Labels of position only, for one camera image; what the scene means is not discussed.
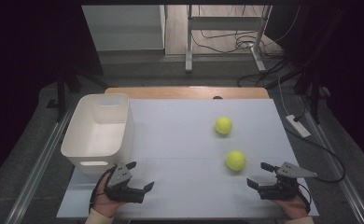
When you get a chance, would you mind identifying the white plastic bin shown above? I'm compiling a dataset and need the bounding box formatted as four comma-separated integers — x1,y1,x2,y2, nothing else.
60,92,135,175

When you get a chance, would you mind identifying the black metal stand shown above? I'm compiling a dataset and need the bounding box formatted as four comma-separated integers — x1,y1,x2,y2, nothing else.
295,62,330,125
46,62,109,122

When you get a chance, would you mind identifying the person's left hand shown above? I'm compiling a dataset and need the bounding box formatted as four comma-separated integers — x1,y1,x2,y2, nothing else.
90,172,127,218

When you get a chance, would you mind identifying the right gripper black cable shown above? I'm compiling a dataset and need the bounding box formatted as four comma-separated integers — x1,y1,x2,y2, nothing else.
296,182,313,215

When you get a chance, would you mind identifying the white table sheet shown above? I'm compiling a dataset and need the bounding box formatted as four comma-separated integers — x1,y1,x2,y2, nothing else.
56,98,320,218

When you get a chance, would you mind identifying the tangle of floor cables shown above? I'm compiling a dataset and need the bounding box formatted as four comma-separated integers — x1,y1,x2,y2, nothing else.
190,4,302,89

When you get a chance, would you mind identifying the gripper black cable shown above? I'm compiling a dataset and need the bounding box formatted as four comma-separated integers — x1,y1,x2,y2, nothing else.
296,182,313,215
89,164,118,214

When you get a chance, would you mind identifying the metal floor rail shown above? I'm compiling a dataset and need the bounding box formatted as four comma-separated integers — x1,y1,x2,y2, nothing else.
298,96,364,224
4,102,78,224

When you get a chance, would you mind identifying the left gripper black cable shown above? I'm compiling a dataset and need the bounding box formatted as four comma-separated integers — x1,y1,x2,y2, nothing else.
89,164,118,214

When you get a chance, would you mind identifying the yellow tennis ball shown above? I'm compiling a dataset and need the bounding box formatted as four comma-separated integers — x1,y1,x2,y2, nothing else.
226,150,247,172
214,116,233,135

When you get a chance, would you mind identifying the black power cable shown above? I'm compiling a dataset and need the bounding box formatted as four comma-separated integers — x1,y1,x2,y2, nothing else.
285,127,346,184

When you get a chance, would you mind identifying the person's right hand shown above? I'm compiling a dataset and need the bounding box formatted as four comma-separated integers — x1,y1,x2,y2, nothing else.
272,194,310,220

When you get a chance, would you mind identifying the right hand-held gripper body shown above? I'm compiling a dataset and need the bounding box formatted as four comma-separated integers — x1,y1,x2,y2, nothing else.
257,161,318,202

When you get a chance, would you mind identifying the white cabinet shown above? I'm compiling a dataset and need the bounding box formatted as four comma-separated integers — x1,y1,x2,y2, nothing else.
81,4,167,52

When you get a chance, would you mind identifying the white power strip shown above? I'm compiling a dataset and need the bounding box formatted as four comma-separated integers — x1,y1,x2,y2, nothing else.
285,114,312,139

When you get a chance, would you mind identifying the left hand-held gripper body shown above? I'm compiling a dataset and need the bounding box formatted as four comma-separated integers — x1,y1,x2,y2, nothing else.
104,162,147,204

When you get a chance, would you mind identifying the white metal desk frame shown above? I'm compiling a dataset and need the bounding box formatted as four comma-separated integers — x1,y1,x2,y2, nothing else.
184,4,273,74

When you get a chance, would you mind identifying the white cable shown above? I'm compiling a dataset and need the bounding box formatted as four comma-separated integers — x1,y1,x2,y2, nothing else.
277,76,290,117

